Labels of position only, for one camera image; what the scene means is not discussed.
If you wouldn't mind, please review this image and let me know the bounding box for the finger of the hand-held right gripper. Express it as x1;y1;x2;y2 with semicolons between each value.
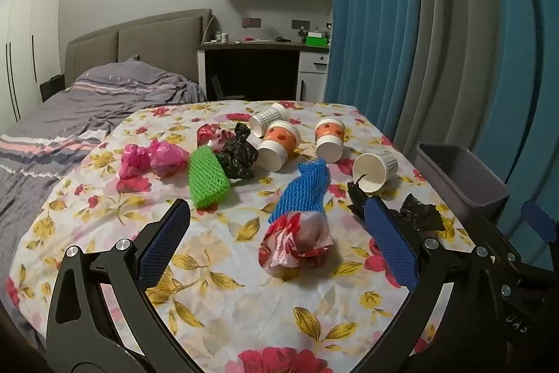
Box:
522;200;559;269
479;217;538;304

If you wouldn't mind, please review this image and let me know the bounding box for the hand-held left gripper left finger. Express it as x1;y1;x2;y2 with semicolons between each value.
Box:
45;198;197;373

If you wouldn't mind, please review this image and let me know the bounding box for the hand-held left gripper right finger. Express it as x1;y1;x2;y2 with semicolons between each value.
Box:
363;196;511;373

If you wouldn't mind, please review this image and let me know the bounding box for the small black plastic bag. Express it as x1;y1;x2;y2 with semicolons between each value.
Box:
347;174;444;234

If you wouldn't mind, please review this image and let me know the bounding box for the grey plastic bin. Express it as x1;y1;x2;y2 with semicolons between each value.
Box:
414;143;511;221

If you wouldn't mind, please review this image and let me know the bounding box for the white checked paper cup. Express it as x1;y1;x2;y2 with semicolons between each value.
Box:
249;103;289;138
352;151;399;195

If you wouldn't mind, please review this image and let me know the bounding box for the green foam net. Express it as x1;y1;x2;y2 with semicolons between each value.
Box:
188;146;231;209

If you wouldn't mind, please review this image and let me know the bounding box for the pink plastic bag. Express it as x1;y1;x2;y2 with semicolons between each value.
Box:
119;139;190;181

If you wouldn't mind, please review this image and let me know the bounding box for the red white plastic bag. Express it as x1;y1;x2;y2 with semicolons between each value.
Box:
257;211;333;280

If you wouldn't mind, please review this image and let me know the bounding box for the blue foam net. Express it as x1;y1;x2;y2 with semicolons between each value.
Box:
268;158;329;225

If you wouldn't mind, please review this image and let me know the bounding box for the large black plastic bag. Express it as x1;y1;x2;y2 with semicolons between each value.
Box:
217;123;259;180

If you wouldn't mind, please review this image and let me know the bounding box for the orange dotted paper cup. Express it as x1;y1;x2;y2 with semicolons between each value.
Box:
314;117;347;163
256;120;302;172

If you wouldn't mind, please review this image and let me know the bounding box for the floral tablecloth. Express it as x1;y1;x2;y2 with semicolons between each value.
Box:
4;100;479;373

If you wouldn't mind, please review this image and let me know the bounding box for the bed with grey bedding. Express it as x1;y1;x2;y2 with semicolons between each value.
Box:
0;57;208;313

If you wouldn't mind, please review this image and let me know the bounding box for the wide blue curtain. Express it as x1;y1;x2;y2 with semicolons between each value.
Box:
469;0;559;269

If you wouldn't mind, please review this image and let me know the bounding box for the white drawer cabinet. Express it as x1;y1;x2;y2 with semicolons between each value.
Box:
297;51;329;100

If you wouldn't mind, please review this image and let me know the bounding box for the dark bedside stand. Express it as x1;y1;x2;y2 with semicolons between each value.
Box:
40;73;66;103

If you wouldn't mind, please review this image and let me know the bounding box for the grey padded bed headboard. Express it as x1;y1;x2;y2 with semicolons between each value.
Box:
65;9;212;83

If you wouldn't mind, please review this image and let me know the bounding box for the grey curtain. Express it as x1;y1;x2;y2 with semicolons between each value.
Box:
391;0;496;157

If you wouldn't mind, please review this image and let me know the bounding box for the narrow blue curtain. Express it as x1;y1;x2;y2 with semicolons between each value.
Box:
324;0;431;138

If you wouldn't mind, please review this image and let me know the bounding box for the dark topped desk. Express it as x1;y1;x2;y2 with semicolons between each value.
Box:
197;41;330;100

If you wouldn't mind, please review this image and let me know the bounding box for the white wardrobe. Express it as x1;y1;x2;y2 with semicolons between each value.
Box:
0;0;66;133

